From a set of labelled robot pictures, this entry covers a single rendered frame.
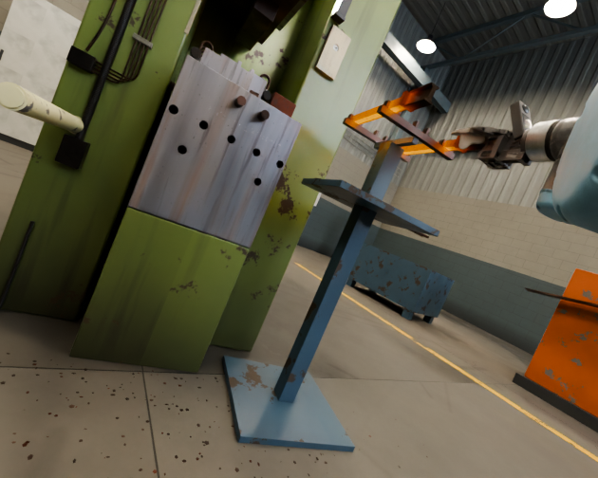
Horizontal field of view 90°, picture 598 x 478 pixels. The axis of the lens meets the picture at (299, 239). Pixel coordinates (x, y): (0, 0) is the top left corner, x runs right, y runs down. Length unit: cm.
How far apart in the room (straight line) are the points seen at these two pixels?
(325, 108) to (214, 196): 62
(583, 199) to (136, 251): 94
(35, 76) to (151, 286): 553
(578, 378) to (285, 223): 313
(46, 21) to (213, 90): 557
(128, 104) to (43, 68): 521
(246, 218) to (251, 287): 39
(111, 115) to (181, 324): 70
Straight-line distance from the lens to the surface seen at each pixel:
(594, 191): 32
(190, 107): 97
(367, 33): 150
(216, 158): 97
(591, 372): 378
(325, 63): 134
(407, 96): 93
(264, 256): 127
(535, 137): 89
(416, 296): 427
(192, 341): 112
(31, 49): 641
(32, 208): 122
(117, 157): 116
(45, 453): 88
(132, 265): 100
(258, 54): 164
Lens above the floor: 62
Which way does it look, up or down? 3 degrees down
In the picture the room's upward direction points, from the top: 23 degrees clockwise
